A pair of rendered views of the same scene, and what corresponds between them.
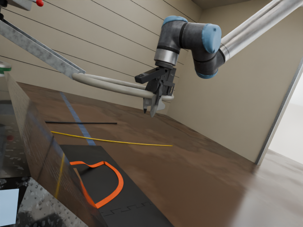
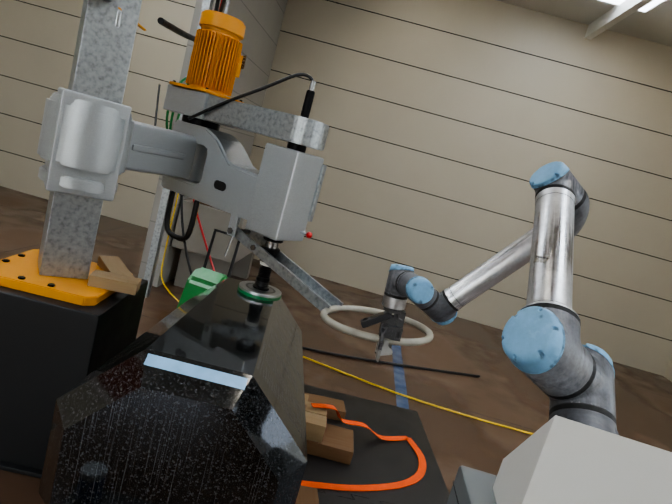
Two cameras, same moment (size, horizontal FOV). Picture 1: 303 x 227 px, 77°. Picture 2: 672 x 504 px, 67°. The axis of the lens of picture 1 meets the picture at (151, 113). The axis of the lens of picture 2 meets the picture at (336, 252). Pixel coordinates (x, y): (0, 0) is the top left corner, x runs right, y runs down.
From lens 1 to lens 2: 1.40 m
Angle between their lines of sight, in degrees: 37
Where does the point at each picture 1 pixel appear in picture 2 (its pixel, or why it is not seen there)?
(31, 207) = (251, 387)
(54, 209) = (260, 394)
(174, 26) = (393, 275)
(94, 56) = (460, 227)
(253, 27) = (483, 272)
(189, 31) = (400, 282)
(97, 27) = (468, 170)
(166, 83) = (390, 327)
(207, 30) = (409, 284)
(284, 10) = (523, 252)
